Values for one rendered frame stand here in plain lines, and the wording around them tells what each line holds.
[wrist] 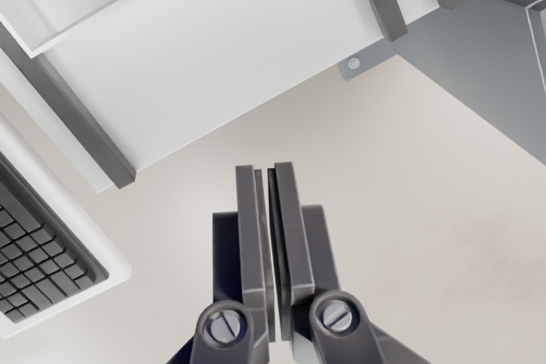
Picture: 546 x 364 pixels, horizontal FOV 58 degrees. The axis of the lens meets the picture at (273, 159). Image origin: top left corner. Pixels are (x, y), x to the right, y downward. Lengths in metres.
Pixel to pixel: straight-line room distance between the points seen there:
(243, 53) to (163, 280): 1.36
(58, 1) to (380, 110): 1.19
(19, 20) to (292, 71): 0.23
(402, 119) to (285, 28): 1.13
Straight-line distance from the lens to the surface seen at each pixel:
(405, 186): 1.68
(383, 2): 0.45
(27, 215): 0.61
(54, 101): 0.46
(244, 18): 0.44
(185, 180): 1.52
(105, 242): 0.65
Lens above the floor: 1.31
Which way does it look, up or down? 61 degrees down
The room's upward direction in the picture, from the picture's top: 163 degrees clockwise
